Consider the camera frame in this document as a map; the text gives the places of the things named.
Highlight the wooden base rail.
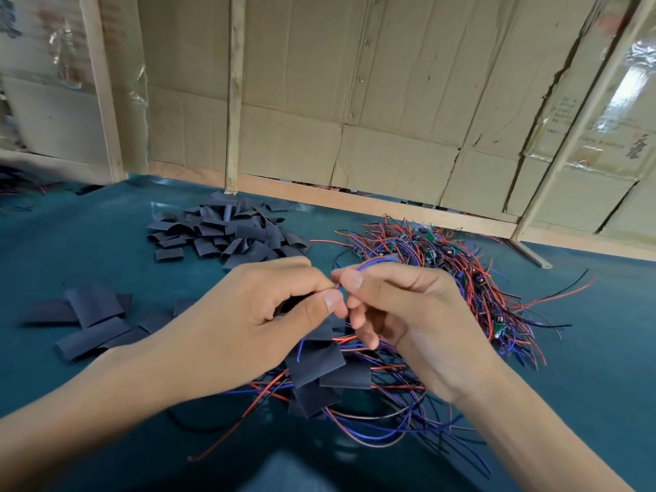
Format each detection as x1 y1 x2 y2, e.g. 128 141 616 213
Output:
148 160 656 263

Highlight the person's grey trouser leg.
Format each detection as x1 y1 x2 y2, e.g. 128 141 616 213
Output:
250 451 340 492

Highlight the slanted wooden frame post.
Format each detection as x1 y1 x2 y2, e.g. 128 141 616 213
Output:
509 0 656 270

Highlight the blue and red wire lead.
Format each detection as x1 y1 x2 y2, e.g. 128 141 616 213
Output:
336 254 404 290

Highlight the thin wooden frame post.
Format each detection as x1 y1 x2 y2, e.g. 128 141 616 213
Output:
224 0 247 194

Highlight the thick wooden frame post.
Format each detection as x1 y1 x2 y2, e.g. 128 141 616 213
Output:
77 0 127 184

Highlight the black heat shrink tube piece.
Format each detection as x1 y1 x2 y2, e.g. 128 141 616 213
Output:
276 294 314 318

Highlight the small scatter of black sleeves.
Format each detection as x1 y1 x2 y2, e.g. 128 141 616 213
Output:
22 282 198 363

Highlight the large pile of black sleeves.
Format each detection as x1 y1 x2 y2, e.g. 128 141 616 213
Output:
147 191 311 272

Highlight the heap of wired circuit boards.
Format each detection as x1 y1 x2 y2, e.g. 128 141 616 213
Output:
310 215 596 370

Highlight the person's left forearm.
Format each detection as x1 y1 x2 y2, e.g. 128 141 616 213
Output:
0 342 172 492

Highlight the dark wire bundle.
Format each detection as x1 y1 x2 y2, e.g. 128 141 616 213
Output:
0 166 62 213

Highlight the person's right forearm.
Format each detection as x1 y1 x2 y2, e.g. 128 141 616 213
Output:
451 353 637 492

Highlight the person's right hand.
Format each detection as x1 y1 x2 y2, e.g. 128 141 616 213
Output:
330 261 509 405

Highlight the person's left hand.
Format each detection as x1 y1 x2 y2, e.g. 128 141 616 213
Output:
139 256 349 406

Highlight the heap of sleeved wire assemblies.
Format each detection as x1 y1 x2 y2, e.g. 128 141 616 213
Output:
166 313 494 479

